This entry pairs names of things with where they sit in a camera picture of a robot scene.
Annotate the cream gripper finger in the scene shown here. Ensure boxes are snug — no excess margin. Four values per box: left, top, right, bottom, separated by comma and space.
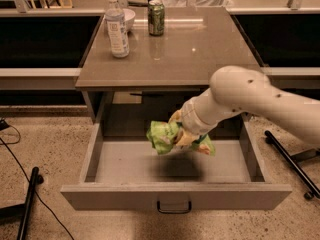
175, 129, 199, 146
169, 110, 181, 123

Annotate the green rice chip bag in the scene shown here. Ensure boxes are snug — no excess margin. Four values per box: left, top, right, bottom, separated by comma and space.
146, 121, 215, 156

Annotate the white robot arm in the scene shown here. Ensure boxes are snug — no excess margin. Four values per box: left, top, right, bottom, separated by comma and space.
171, 66, 320, 149

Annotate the open grey top drawer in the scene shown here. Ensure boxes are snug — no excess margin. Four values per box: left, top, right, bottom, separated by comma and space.
61, 116, 292, 211

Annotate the grey cabinet with counter top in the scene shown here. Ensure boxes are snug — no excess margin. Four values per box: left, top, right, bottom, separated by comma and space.
76, 7, 260, 119

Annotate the green soda can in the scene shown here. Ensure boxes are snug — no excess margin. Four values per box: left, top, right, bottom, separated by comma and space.
148, 0, 165, 36

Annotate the white bowl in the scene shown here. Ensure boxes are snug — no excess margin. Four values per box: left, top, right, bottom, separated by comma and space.
123, 8, 136, 32

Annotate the clear plastic water bottle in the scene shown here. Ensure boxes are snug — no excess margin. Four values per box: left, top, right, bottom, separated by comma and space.
105, 0, 130, 58

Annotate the black stand leg right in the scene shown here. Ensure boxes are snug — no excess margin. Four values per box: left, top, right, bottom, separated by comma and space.
264, 130, 320, 200

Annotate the black stand leg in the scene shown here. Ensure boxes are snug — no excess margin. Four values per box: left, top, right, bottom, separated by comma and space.
264, 130, 320, 200
0, 167, 44, 240

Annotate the black stand leg left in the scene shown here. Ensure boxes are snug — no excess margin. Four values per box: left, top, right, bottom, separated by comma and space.
0, 167, 44, 240

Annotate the black drawer handle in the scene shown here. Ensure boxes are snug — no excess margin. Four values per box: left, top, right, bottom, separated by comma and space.
156, 201, 192, 215

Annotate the black floor cable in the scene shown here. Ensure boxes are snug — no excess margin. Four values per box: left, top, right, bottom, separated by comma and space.
0, 117, 76, 240

